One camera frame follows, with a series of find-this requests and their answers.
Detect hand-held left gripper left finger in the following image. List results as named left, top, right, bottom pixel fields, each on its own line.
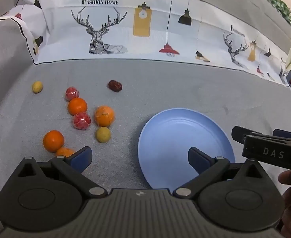
left=16, top=147, right=108, bottom=199

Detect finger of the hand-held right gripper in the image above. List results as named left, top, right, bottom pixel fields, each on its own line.
left=273, top=129, right=291, bottom=140
left=231, top=126, right=256, bottom=143

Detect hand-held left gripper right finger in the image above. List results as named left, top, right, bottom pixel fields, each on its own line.
left=173, top=147, right=270, bottom=199

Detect orange mandarin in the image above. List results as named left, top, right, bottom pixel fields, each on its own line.
left=55, top=147, right=75, bottom=158
left=43, top=130, right=65, bottom=153
left=68, top=97, right=88, bottom=116
left=94, top=106, right=115, bottom=127

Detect blue plate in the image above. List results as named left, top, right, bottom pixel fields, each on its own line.
left=138, top=108, right=235, bottom=190

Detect small yellow round fruit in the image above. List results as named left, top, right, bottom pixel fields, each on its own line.
left=96, top=127, right=111, bottom=143
left=32, top=81, right=43, bottom=94

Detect red round fruit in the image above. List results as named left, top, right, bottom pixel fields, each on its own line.
left=65, top=86, right=80, bottom=102
left=73, top=112, right=91, bottom=130

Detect dark red jujube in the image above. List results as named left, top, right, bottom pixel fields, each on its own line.
left=108, top=80, right=123, bottom=92

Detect green leaf patterned cloth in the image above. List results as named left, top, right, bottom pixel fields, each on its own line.
left=245, top=0, right=291, bottom=26

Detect white printed deer cloth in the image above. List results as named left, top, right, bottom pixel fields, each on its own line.
left=2, top=0, right=291, bottom=88

